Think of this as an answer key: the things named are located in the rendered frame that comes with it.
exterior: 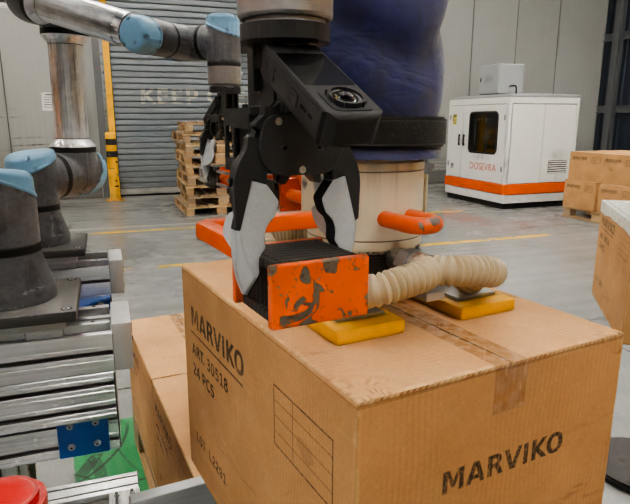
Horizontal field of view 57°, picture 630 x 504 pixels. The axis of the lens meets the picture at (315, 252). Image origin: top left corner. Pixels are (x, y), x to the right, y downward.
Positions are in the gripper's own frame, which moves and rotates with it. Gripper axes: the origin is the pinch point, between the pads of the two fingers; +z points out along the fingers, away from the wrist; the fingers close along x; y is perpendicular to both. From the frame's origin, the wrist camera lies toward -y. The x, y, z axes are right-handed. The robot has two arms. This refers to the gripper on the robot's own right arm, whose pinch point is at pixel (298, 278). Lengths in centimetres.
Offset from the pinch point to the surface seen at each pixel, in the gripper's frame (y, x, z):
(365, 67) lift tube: 21.3, -20.0, -19.2
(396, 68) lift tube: 20.1, -23.9, -19.2
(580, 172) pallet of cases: 483, -671, 55
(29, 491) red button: 7.8, 21.6, 17.7
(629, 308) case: 67, -153, 46
